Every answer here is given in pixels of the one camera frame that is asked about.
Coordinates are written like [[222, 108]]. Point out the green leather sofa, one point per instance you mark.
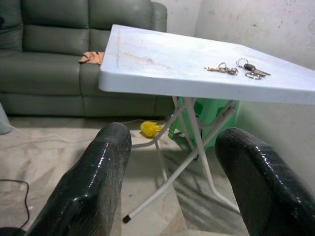
[[49, 73]]

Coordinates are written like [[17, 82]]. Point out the small metal key bunch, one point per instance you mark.
[[215, 69]]

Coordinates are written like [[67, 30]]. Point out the white plastic object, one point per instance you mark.
[[3, 123]]

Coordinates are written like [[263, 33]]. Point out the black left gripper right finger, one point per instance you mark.
[[265, 191]]

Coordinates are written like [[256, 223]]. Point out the white folding table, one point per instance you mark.
[[172, 56]]

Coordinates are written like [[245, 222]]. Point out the orange cloth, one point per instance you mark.
[[91, 57]]

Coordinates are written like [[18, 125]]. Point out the green plastic stool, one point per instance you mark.
[[209, 115]]

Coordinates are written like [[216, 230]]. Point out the yellow plastic bag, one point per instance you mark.
[[147, 129]]

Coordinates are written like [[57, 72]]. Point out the black-headed key bunch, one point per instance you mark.
[[249, 67]]

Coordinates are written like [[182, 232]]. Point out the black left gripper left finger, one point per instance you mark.
[[93, 186]]

